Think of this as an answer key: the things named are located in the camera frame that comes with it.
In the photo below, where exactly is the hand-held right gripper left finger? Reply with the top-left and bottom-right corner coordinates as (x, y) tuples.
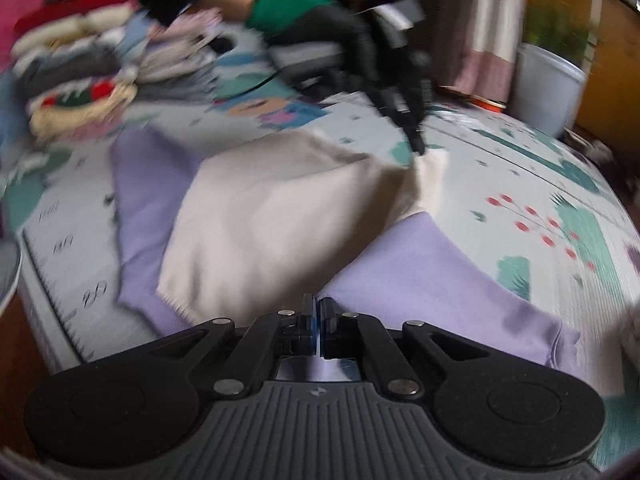
(147, 295), (318, 397)

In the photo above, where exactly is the green plant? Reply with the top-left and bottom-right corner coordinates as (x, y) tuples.
(521, 0), (601, 77)

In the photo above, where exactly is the striped pink curtain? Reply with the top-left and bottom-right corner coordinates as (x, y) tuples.
(432, 0), (528, 103)

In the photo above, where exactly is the white plant bucket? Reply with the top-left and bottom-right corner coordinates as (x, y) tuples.
(511, 42), (589, 139)

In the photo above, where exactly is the black small cloth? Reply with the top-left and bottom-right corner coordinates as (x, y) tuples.
(210, 35), (240, 57)

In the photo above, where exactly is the yellow wooden cabinet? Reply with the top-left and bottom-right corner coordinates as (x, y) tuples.
(525, 0), (640, 161)

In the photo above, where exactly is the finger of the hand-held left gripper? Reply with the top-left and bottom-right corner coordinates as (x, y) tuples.
(382, 85), (430, 157)

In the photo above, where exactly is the grey folded garment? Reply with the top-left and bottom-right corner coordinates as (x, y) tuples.
(139, 44), (221, 92)

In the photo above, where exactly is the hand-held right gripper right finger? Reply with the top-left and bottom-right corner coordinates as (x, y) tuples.
(319, 297), (493, 397)

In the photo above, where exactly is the stack of folded clothes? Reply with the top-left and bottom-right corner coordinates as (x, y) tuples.
(11, 0), (140, 142)

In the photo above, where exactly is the orange round lid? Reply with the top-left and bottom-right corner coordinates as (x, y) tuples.
(472, 96), (510, 113)

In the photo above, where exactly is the person's left hand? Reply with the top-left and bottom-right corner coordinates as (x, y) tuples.
(244, 0), (388, 93)

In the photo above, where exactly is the printed cartoon play mat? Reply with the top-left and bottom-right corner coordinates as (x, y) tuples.
(0, 35), (640, 471)

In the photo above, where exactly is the purple and cream sweater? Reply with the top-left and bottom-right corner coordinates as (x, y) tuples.
(110, 127), (582, 386)

